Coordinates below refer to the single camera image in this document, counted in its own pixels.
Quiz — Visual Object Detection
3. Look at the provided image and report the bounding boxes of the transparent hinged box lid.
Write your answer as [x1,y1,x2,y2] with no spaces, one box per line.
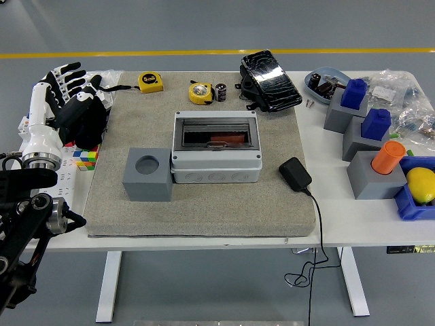
[173,110,262,158]

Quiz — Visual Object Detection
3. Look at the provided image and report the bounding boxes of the white power strip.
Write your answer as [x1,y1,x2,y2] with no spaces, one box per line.
[50,145,84,208]

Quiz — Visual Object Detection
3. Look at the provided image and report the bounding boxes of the clear plastic parts bags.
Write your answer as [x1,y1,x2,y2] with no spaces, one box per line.
[365,69,435,150]

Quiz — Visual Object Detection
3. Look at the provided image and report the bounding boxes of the yellow lemon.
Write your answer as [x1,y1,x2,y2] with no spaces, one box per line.
[406,166,435,205]

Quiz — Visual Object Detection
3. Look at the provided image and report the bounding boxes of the black adapter cord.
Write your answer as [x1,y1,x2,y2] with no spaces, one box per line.
[283,188,342,326]

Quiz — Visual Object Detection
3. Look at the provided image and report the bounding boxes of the clear plastic bag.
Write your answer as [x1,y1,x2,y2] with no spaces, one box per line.
[86,69,125,111]

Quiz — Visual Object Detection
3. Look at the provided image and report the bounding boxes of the orange cylinder battery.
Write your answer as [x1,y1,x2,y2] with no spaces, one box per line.
[210,133,246,145]
[370,141,407,175]

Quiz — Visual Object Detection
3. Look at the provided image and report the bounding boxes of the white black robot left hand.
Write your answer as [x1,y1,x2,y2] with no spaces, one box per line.
[22,61,103,156]

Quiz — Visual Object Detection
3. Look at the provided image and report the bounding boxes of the round yellow tape measure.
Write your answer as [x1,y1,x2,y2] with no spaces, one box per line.
[188,80,215,105]

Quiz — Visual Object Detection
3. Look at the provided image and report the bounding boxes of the black power adapter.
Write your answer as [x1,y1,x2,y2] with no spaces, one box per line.
[278,156,313,193]

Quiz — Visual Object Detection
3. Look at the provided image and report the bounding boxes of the square yellow tape measure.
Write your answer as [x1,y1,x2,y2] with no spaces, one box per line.
[97,73,164,94]

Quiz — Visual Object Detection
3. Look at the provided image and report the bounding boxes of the black cloth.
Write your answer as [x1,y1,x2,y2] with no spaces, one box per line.
[73,96,109,150]

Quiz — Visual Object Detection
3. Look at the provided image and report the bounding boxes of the small colourful puzzle cube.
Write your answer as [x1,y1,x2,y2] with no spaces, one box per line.
[73,144,102,172]

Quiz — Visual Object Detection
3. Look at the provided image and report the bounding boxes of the grey-brown table mat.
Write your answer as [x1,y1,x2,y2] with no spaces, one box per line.
[84,70,317,238]

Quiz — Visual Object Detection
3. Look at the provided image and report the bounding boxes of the grey plastic junction box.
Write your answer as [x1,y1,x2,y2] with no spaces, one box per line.
[171,110,264,184]

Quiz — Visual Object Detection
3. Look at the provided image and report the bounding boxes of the black table control panel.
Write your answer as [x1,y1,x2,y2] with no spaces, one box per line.
[385,244,435,255]

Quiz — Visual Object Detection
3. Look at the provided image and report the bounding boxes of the blue-grey oval dish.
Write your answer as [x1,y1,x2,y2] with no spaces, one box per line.
[304,67,351,105]

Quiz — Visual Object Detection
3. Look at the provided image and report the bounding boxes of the brown electronic component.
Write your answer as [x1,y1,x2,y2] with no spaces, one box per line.
[315,81,341,101]

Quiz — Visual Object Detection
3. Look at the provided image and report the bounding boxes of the white table leg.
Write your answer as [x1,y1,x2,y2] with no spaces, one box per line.
[339,247,370,317]
[95,251,122,323]

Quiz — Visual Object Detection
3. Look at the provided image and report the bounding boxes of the glossy black case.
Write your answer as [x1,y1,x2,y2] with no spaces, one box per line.
[239,50,303,113]

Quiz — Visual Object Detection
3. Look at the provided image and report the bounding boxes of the white circuit breaker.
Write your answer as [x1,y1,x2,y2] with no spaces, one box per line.
[17,115,33,145]

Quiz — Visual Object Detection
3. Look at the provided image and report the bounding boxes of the blue block battery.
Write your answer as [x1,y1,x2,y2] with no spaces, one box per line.
[360,108,392,141]
[341,78,368,111]

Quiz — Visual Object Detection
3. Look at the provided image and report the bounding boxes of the blue plastic bin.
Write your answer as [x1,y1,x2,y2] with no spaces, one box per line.
[394,156,435,221]

